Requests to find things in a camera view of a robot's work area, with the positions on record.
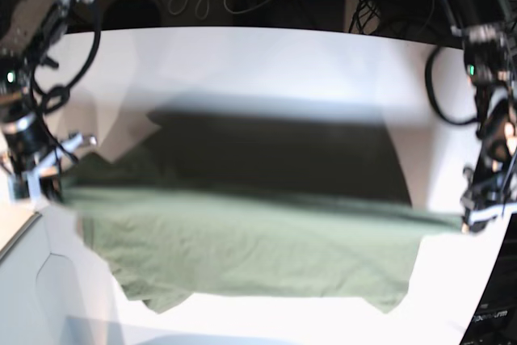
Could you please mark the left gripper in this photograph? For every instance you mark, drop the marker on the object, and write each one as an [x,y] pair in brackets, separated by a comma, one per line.
[484,192]

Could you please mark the white table extension panel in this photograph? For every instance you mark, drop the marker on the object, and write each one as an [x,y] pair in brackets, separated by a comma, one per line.
[53,289]

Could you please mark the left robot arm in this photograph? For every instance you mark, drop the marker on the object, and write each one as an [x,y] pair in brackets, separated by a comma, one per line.
[491,71]

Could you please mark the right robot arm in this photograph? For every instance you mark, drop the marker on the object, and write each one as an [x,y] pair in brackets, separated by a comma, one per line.
[34,27]

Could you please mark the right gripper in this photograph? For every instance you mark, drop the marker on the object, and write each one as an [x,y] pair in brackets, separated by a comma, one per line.
[43,167]

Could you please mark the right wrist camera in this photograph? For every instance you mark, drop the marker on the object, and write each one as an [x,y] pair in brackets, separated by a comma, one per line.
[24,187]

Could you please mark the green t-shirt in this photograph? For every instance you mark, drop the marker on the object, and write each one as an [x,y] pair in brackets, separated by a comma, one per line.
[243,206]

